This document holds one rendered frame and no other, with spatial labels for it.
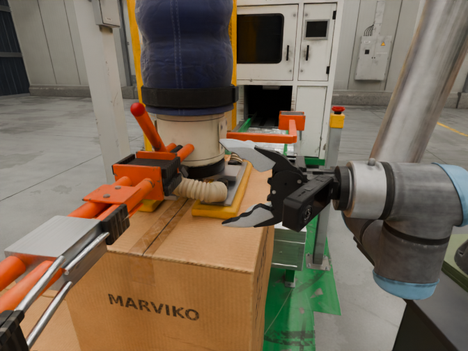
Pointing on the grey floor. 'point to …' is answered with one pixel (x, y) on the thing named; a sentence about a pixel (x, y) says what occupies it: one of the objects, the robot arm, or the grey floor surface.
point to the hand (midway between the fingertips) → (218, 186)
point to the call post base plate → (315, 264)
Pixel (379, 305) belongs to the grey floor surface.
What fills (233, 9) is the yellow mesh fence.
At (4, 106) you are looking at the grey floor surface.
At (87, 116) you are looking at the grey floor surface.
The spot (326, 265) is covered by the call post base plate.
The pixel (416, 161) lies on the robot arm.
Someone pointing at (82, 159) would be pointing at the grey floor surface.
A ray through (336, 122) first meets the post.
